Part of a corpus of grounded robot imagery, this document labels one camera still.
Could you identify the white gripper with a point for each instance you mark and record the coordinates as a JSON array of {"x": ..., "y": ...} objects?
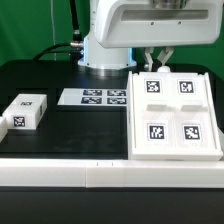
[{"x": 157, "y": 23}]

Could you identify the white cabinet door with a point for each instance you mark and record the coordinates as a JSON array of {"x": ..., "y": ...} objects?
[
  {"x": 193, "y": 116},
  {"x": 153, "y": 112}
]

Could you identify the white cabinet body box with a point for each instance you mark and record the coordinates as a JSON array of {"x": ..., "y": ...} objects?
[{"x": 171, "y": 152}]

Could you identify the white cabinet top block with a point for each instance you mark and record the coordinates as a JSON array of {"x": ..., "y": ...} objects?
[{"x": 25, "y": 111}]

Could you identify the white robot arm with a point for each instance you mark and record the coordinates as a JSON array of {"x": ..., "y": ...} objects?
[{"x": 100, "y": 58}]

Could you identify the white marker base plate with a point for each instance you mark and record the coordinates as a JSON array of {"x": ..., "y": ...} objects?
[{"x": 93, "y": 97}]

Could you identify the white front fence rail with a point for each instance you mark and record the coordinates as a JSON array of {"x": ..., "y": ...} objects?
[{"x": 110, "y": 173}]

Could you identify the white fence rail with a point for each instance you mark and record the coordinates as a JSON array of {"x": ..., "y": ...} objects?
[
  {"x": 110, "y": 173},
  {"x": 3, "y": 128}
]

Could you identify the white left fence rail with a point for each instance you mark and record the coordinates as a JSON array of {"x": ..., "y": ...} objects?
[{"x": 3, "y": 128}]

